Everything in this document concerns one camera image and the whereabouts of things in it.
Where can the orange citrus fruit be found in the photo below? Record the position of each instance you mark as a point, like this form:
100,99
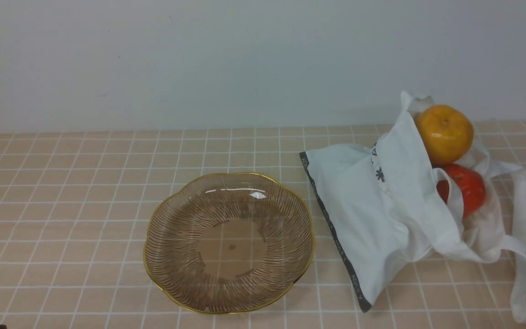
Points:
446,133

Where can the gold-rimmed transparent fruit plate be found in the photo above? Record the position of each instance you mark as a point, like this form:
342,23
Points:
229,243

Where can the white cloth tote bag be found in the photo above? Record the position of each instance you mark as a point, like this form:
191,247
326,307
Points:
384,212

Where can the red tomato-like fruit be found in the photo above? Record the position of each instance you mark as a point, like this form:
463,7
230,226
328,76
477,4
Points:
471,185

